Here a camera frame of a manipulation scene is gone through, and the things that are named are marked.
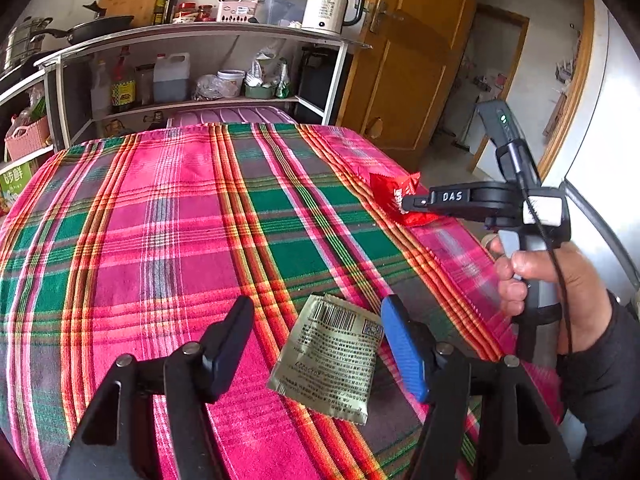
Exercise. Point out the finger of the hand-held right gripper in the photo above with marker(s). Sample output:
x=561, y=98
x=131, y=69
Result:
x=440, y=200

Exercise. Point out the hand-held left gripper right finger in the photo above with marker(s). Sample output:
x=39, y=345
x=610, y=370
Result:
x=405, y=350

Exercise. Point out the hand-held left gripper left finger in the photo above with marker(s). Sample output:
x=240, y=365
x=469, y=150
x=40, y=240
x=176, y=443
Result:
x=227, y=350

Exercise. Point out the red snack packet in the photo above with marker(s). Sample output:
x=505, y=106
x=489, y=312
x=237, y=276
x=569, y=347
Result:
x=395, y=187

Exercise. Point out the olive gold sachet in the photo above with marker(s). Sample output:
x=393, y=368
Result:
x=330, y=360

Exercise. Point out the person's right forearm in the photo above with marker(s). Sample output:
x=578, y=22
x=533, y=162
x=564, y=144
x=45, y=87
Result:
x=600, y=375

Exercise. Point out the person's right hand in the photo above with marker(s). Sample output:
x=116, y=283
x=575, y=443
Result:
x=575, y=290

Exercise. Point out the white refrigerator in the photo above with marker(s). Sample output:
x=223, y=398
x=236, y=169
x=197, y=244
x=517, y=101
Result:
x=590, y=135

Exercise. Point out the wooden door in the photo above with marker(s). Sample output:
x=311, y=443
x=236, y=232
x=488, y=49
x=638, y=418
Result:
x=405, y=70

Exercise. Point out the pink green plaid tablecloth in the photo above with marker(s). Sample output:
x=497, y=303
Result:
x=175, y=220

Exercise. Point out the small green bottle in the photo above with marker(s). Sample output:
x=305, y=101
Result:
x=283, y=82

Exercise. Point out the green bowl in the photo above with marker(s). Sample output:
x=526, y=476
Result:
x=260, y=91

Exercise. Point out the white electric kettle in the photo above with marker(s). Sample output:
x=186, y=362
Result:
x=332, y=7

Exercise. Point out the pink lidded bin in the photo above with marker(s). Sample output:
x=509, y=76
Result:
x=230, y=116

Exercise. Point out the white plastic tub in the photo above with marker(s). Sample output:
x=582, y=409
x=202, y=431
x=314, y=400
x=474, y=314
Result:
x=230, y=81

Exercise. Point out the clear lidded plastic container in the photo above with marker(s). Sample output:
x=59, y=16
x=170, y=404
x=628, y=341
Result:
x=282, y=7

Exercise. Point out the crumpled clear plastic bag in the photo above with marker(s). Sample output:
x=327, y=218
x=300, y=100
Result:
x=207, y=88

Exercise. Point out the green cardboard box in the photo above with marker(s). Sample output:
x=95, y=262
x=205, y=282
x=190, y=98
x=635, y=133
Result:
x=12, y=185

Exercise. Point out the dark liquid plastic jug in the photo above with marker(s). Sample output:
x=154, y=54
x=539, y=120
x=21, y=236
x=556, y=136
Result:
x=170, y=79

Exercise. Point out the pink utensil holder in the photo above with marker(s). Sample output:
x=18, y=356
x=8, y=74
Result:
x=235, y=11

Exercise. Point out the yellow label sauce bottle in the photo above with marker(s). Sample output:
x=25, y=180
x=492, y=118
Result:
x=121, y=88

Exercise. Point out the clear plastic bottle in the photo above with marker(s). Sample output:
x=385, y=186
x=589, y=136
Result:
x=100, y=91

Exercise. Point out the pink woven basket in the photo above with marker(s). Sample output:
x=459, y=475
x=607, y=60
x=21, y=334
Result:
x=27, y=138

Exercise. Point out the white metal shelf rack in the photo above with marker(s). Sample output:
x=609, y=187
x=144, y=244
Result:
x=200, y=35

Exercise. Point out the red lidded jar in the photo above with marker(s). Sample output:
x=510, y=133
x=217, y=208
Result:
x=205, y=11
x=187, y=11

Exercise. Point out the dark sauce bottle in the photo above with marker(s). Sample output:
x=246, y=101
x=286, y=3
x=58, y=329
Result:
x=173, y=2
x=160, y=5

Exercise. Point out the black frying pan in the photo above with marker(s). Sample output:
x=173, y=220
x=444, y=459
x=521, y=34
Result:
x=95, y=27

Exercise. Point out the steel steamer pot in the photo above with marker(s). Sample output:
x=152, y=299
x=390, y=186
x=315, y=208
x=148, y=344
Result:
x=22, y=40

